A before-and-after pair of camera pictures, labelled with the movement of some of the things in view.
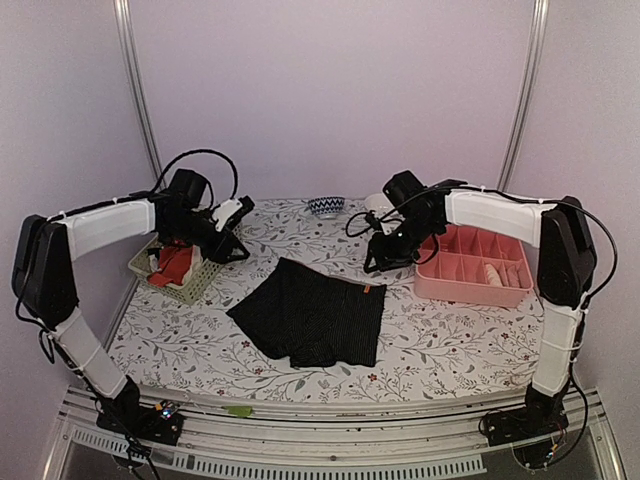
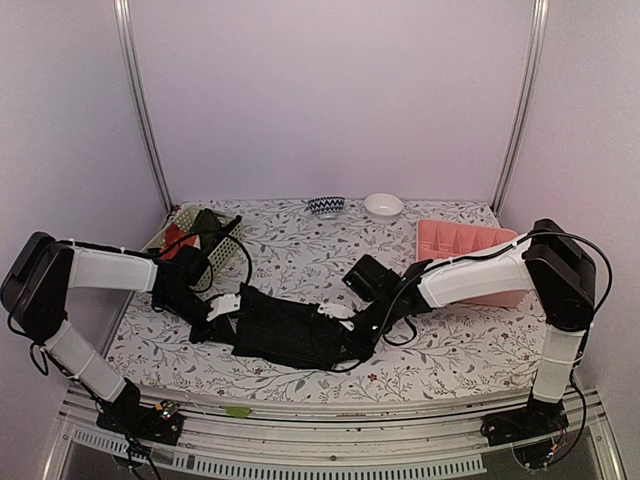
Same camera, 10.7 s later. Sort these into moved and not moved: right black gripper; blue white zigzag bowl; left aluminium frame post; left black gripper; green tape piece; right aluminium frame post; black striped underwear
Moved: left black gripper; black striped underwear; right black gripper
Not moved: left aluminium frame post; blue white zigzag bowl; right aluminium frame post; green tape piece
